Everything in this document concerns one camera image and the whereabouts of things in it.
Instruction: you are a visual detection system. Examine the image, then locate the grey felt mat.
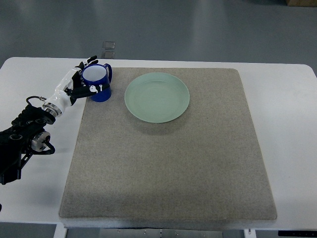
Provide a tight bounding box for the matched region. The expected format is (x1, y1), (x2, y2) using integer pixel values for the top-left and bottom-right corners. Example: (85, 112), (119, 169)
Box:
(59, 68), (277, 225)

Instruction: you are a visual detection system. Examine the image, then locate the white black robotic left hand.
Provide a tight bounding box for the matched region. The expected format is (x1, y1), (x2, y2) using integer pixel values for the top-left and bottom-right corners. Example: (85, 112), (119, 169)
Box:
(42, 56), (99, 117)

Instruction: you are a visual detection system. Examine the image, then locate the cardboard box corner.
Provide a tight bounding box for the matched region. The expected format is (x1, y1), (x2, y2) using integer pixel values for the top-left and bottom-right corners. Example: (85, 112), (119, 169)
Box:
(286, 0), (317, 7)

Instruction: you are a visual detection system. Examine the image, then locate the metal floor outlet plate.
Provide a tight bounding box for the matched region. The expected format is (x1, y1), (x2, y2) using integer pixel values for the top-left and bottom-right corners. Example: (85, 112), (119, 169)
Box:
(101, 41), (115, 59)

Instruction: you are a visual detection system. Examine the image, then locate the light green plate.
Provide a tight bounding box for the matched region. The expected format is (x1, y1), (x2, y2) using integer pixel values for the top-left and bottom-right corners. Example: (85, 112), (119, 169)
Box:
(124, 72), (190, 123)

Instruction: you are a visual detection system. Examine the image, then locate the blue enamel mug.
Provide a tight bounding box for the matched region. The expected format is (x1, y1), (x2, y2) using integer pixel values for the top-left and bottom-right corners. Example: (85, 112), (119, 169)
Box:
(82, 63), (112, 102)

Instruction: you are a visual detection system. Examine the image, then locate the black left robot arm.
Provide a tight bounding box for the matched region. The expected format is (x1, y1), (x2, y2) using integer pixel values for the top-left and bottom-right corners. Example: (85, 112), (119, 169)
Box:
(0, 96), (61, 185)

